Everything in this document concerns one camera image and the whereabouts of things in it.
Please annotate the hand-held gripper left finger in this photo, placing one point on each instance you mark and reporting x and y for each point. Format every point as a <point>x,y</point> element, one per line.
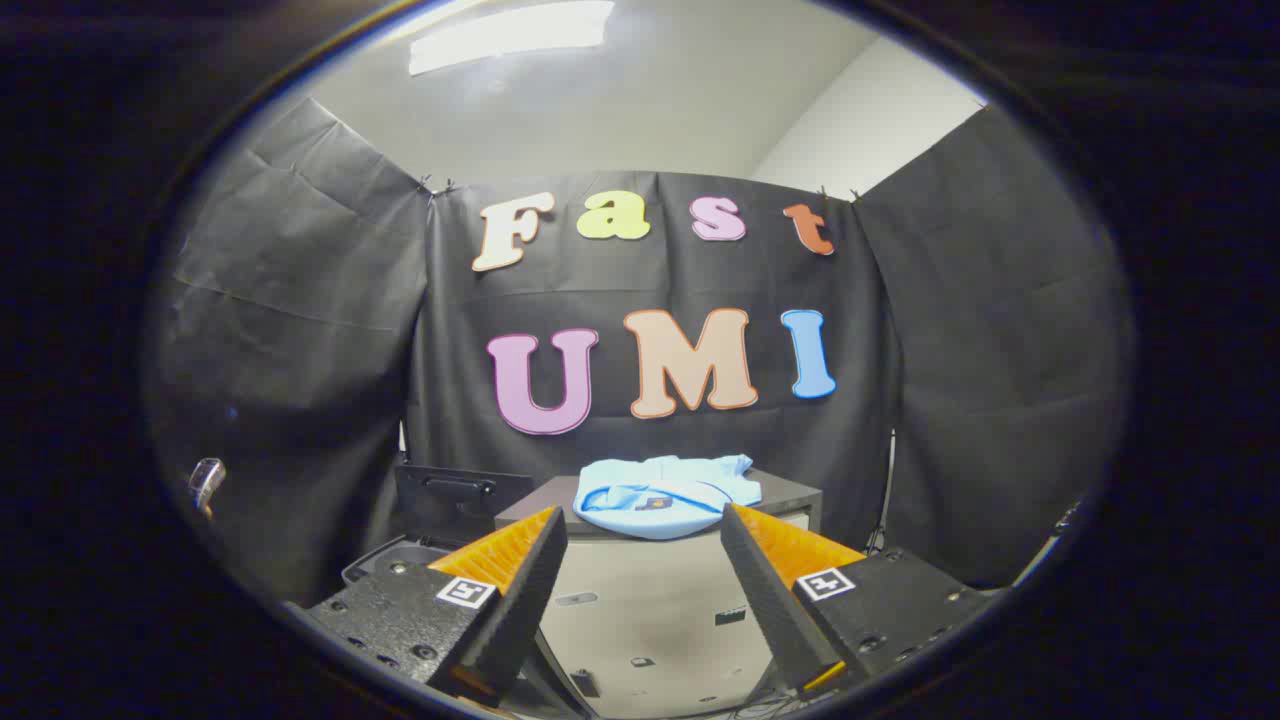
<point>520,590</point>

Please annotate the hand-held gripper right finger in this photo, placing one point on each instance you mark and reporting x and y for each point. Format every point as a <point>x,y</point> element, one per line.
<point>770,590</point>

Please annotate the light blue shirt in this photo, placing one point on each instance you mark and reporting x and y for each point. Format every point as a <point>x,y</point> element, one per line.
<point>660,490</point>

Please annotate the black backdrop cloth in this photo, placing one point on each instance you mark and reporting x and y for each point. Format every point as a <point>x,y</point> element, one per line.
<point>700,440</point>

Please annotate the small clear plastic object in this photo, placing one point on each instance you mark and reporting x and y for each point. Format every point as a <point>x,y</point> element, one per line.
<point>206,482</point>

